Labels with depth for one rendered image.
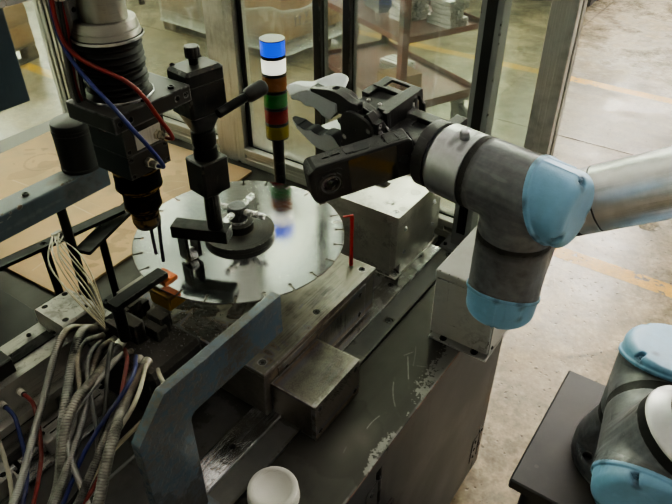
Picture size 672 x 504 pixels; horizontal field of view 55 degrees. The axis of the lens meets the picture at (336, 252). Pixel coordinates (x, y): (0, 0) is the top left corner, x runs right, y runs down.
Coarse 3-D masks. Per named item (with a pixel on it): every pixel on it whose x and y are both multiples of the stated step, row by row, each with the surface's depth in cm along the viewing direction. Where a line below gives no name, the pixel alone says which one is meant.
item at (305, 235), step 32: (192, 192) 112; (224, 192) 112; (256, 192) 112; (288, 192) 112; (288, 224) 104; (320, 224) 104; (160, 256) 97; (224, 256) 97; (256, 256) 97; (288, 256) 97; (320, 256) 97; (192, 288) 91; (224, 288) 91; (256, 288) 91; (288, 288) 91
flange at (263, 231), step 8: (224, 216) 104; (248, 216) 101; (248, 224) 99; (256, 224) 102; (264, 224) 102; (272, 224) 102; (240, 232) 99; (248, 232) 100; (256, 232) 100; (264, 232) 100; (272, 232) 100; (232, 240) 98; (240, 240) 98; (248, 240) 98; (256, 240) 99; (264, 240) 99; (216, 248) 98; (224, 248) 97; (232, 248) 97; (240, 248) 97; (248, 248) 97; (256, 248) 98
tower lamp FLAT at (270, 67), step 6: (264, 60) 114; (270, 60) 114; (276, 60) 114; (282, 60) 114; (264, 66) 115; (270, 66) 114; (276, 66) 114; (282, 66) 115; (264, 72) 116; (270, 72) 115; (276, 72) 115; (282, 72) 116
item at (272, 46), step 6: (264, 36) 114; (270, 36) 114; (276, 36) 114; (282, 36) 114; (264, 42) 112; (270, 42) 112; (276, 42) 112; (282, 42) 113; (264, 48) 113; (270, 48) 112; (276, 48) 113; (282, 48) 113; (264, 54) 113; (270, 54) 113; (276, 54) 113; (282, 54) 114
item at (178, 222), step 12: (216, 204) 89; (216, 216) 90; (180, 228) 92; (192, 228) 92; (204, 228) 92; (216, 228) 91; (228, 228) 92; (180, 240) 94; (192, 240) 95; (204, 240) 92; (216, 240) 92; (228, 240) 92; (180, 252) 95
